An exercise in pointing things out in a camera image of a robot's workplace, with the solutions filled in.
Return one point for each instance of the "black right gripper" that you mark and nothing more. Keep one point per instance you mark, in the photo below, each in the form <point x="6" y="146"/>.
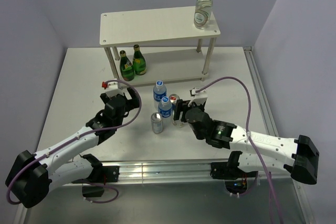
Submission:
<point x="178" y="109"/>

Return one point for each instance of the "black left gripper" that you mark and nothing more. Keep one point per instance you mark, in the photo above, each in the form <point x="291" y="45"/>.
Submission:
<point x="133" y="103"/>

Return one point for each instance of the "red bull can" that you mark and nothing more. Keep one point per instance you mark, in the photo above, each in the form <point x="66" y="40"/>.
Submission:
<point x="173" y="98"/>

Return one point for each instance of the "water bottle blue label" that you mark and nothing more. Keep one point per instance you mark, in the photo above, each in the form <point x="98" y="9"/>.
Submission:
<point x="159" y="91"/>
<point x="165" y="109"/>

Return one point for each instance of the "silver can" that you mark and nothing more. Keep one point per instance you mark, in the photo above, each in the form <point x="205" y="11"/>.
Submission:
<point x="157" y="123"/>

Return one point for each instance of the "clear glass bottle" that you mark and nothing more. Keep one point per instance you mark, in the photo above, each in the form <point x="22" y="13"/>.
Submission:
<point x="203" y="11"/>
<point x="178" y="123"/>

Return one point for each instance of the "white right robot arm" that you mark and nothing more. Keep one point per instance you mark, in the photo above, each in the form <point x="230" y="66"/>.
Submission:
<point x="252" y="151"/>

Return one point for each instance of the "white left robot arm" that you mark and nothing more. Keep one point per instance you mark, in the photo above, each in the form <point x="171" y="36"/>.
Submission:
<point x="34" y="175"/>

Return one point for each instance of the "white two-tier shelf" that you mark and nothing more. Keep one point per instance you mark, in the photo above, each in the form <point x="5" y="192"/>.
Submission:
<point x="154" y="26"/>

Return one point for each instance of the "green bottle red label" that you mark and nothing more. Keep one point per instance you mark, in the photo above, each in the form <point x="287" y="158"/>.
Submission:
<point x="126" y="67"/>

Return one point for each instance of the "green bottle yellow label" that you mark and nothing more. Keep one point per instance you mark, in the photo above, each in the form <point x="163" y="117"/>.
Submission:
<point x="139" y="63"/>

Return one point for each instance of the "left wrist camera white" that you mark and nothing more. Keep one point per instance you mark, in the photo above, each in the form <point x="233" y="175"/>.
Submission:
<point x="111" y="88"/>

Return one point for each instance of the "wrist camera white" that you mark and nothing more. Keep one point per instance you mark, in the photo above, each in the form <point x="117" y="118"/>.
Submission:
<point x="195" y="95"/>
<point x="111" y="88"/>

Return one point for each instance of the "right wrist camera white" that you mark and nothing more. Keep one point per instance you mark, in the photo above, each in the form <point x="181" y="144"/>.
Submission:
<point x="195" y="95"/>

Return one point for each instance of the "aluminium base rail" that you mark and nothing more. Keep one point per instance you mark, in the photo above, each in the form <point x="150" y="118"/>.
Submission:
<point x="156" y="172"/>

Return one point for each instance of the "aluminium side rail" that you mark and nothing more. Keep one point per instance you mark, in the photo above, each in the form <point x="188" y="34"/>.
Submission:
<point x="271" y="128"/>

